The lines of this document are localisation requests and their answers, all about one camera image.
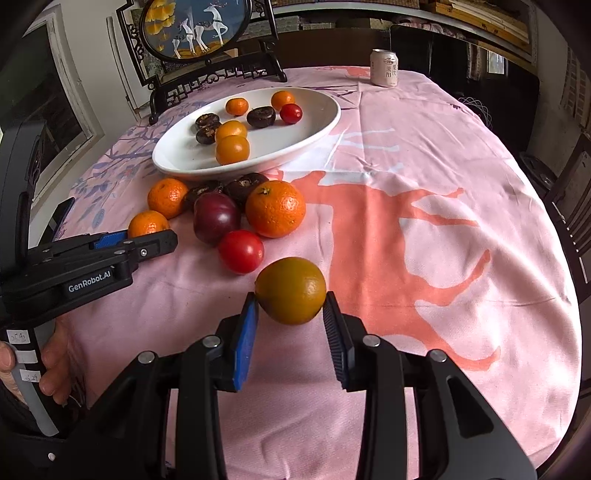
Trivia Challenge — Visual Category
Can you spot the white wall shelf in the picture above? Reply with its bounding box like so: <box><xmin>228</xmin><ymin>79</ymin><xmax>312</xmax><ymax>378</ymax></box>
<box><xmin>272</xmin><ymin>0</ymin><xmax>541</xmax><ymax>70</ymax></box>

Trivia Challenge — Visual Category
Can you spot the person's left hand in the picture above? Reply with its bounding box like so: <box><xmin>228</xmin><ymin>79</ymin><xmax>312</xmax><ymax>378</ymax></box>
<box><xmin>0</xmin><ymin>318</ymin><xmax>77</xmax><ymax>407</ymax></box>

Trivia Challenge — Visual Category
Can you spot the white drink can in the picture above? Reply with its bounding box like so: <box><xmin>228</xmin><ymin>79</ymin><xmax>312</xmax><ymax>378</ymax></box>
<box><xmin>370</xmin><ymin>48</ymin><xmax>399</xmax><ymax>88</ymax></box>

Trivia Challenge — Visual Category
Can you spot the pink printed tablecloth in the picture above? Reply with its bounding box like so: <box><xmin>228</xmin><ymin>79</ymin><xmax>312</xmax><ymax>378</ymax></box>
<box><xmin>55</xmin><ymin>65</ymin><xmax>583</xmax><ymax>480</ymax></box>

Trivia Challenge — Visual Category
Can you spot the dark wooden slatted chair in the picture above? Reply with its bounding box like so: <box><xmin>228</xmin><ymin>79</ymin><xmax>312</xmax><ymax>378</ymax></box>
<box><xmin>545</xmin><ymin>134</ymin><xmax>591</xmax><ymax>305</ymax></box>

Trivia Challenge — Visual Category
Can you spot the greenish orange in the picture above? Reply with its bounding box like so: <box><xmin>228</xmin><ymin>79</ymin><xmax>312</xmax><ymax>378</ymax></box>
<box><xmin>255</xmin><ymin>257</ymin><xmax>327</xmax><ymax>325</ymax></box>

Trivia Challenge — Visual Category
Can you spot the black case white pattern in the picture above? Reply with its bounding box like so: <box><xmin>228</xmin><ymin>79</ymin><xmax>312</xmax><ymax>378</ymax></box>
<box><xmin>390</xmin><ymin>23</ymin><xmax>541</xmax><ymax>139</ymax></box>

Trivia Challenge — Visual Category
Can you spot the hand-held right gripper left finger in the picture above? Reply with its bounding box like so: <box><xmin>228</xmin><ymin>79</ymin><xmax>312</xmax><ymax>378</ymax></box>
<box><xmin>81</xmin><ymin>292</ymin><xmax>259</xmax><ymax>480</ymax></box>

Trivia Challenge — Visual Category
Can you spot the round dark stool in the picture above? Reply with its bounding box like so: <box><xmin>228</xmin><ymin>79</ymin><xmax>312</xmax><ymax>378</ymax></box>
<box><xmin>519</xmin><ymin>152</ymin><xmax>559</xmax><ymax>190</ymax></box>

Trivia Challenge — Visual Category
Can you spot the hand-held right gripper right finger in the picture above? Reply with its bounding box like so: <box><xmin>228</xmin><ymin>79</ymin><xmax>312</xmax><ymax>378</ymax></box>
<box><xmin>322</xmin><ymin>291</ymin><xmax>539</xmax><ymax>480</ymax></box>

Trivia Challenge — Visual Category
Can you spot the stack of wooden boards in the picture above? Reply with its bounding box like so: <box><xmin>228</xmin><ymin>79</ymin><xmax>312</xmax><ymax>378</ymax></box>
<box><xmin>416</xmin><ymin>0</ymin><xmax>532</xmax><ymax>47</ymax></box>

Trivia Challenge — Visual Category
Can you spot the white framed window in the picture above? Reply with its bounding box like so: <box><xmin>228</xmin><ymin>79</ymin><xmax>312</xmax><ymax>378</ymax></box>
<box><xmin>0</xmin><ymin>11</ymin><xmax>105</xmax><ymax>153</ymax></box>

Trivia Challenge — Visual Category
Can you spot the dark purple plum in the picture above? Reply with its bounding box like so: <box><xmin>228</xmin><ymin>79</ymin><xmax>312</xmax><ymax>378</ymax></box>
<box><xmin>193</xmin><ymin>192</ymin><xmax>241</xmax><ymax>246</ymax></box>

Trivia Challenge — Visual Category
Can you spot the round deer painting black stand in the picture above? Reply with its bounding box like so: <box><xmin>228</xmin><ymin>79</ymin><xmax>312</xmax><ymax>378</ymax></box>
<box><xmin>115</xmin><ymin>0</ymin><xmax>288</xmax><ymax>125</ymax></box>

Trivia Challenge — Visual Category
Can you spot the large mandarin orange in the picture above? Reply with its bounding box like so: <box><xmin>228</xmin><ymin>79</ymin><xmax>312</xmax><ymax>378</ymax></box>
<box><xmin>245</xmin><ymin>180</ymin><xmax>307</xmax><ymax>239</ymax></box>

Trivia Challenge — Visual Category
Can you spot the white oval plate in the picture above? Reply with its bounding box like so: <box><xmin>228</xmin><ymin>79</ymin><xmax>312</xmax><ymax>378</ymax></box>
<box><xmin>152</xmin><ymin>87</ymin><xmax>342</xmax><ymax>182</ymax></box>

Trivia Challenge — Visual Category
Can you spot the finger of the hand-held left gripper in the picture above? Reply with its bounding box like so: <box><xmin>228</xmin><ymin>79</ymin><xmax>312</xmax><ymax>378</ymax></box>
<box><xmin>53</xmin><ymin>198</ymin><xmax>76</xmax><ymax>241</ymax></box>
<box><xmin>88</xmin><ymin>229</ymin><xmax>179</xmax><ymax>265</ymax></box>

